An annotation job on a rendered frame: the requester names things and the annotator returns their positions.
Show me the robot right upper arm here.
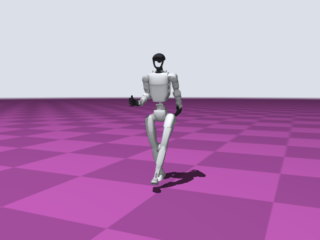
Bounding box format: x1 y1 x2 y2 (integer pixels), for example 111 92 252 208
142 74 151 100

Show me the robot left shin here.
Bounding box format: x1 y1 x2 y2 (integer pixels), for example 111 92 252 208
154 146 168 178

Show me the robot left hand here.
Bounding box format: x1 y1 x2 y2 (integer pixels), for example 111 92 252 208
174 106 182 117

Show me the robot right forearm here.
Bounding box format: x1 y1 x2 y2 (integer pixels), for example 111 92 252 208
138 95 148 106

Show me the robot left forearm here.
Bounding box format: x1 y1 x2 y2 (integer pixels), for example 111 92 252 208
175 91 183 109

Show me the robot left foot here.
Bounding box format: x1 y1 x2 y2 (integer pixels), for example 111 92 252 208
150 177 159 185

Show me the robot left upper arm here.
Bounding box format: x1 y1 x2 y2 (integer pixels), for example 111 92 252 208
168 73 181 98

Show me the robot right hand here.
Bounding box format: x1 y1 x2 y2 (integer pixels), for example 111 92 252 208
129 95 140 107

